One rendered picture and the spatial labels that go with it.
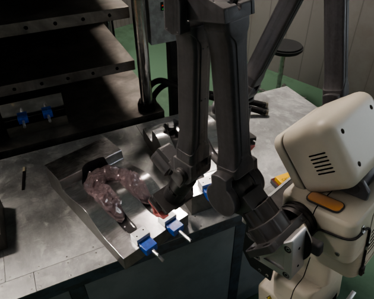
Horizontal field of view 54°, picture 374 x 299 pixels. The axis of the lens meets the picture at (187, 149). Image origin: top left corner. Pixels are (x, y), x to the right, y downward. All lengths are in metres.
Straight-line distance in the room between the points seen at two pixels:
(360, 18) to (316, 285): 2.80
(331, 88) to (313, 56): 2.81
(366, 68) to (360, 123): 2.85
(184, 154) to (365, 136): 0.37
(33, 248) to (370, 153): 1.03
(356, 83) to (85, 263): 3.04
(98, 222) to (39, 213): 0.28
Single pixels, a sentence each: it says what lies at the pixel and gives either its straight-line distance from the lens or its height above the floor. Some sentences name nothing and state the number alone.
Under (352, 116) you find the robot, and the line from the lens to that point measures 0.80.
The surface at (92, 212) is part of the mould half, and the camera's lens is 1.24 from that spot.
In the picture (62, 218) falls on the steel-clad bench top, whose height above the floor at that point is 0.80.
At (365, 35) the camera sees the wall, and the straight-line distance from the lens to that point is 3.58.
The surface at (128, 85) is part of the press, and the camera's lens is 2.15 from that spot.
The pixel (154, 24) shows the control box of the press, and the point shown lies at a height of 1.17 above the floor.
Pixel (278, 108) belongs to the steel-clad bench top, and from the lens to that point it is 1.91.
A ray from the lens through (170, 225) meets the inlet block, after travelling 1.20.
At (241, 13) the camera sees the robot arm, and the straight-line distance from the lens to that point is 0.62.
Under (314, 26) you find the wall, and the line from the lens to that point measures 3.77.
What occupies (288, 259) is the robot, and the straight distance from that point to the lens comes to 0.77.
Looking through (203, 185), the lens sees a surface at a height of 0.92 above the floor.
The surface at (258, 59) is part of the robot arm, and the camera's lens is 1.12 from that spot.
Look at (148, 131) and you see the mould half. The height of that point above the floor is 0.86.
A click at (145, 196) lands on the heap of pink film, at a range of 1.27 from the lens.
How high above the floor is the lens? 1.78
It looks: 38 degrees down
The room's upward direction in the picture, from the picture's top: 1 degrees counter-clockwise
